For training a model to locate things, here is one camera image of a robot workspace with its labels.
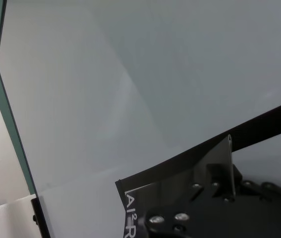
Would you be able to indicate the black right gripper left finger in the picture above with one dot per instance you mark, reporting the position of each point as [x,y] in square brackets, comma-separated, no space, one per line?
[218,178]

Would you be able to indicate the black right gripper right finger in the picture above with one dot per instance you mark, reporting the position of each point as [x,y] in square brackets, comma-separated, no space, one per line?
[237,179]

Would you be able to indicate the black metal table leg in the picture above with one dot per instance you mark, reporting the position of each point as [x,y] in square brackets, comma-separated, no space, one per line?
[40,218]

